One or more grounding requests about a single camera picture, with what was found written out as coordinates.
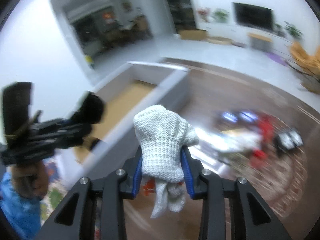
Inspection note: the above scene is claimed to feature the white knitted work glove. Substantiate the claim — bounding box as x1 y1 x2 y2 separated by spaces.
133 105 199 218

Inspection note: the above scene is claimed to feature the red snack packet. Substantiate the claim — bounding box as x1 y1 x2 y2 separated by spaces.
249 113 274 170

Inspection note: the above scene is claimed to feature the person left hand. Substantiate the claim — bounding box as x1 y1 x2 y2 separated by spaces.
10 161 49 200

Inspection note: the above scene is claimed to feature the floral cushion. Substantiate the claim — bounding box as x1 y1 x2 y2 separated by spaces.
40 158 67 225

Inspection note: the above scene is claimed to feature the black rectangular box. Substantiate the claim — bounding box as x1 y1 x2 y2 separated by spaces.
273 128 304 154

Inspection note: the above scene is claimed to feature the white cardboard box tray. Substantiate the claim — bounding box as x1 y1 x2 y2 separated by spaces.
57 61 189 189

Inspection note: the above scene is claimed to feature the brown cardboard box on floor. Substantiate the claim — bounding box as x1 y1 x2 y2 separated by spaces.
178 29 207 41

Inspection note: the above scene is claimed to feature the wooden bench stool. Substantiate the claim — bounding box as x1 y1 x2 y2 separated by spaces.
248 33 273 53

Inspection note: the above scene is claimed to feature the white tv cabinet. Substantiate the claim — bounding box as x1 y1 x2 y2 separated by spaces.
197 22 292 54

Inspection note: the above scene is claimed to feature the yellow lounge chair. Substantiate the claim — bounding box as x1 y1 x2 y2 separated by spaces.
287 41 319 91

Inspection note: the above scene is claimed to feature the green potted plant left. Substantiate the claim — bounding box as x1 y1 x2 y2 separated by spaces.
213 8 230 23

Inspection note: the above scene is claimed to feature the green potted plant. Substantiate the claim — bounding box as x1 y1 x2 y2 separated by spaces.
213 8 230 23
285 21 303 41

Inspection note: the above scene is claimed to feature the red flower vase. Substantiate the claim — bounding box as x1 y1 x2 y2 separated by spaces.
197 7 211 23

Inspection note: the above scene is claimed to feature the black flat television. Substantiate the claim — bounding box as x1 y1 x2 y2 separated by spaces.
233 3 274 31

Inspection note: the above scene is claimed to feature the green potted plant right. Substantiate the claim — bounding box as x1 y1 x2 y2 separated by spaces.
285 21 303 41

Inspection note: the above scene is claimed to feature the dark glass bookcase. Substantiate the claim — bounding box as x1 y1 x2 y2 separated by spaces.
167 0 197 33

